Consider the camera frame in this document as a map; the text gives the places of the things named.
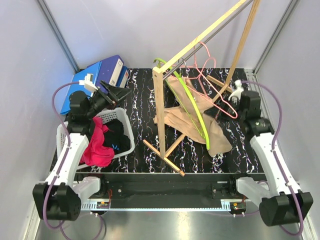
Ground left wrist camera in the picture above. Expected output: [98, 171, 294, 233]
[79, 73, 98, 93]

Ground black t shirt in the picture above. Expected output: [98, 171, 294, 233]
[103, 119, 131, 155]

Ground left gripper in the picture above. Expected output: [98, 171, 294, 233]
[86, 80, 132, 119]

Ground light blue binder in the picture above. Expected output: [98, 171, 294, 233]
[59, 61, 103, 116]

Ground pink wire hanger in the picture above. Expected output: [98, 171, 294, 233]
[190, 41, 238, 119]
[194, 56, 238, 119]

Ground beige top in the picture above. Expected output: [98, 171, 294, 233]
[164, 76, 233, 157]

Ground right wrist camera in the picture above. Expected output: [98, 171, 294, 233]
[228, 79, 245, 102]

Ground wooden clothes rack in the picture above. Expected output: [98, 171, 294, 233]
[143, 0, 261, 177]

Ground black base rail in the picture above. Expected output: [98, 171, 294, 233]
[75, 172, 266, 211]

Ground dark blue binder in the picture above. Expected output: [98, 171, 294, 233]
[116, 66, 129, 88]
[96, 55, 124, 88]

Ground red t shirt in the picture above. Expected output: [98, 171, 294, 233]
[80, 116, 115, 168]

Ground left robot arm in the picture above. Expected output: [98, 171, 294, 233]
[32, 80, 131, 223]

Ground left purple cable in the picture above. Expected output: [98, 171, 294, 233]
[42, 81, 105, 240]

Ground neon yellow hanger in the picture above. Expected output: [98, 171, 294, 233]
[163, 70, 210, 150]

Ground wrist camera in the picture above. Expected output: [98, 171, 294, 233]
[79, 73, 98, 93]
[228, 79, 245, 102]

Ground black marble mat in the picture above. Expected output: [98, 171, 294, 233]
[81, 68, 263, 174]

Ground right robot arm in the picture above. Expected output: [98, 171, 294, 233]
[227, 90, 314, 227]

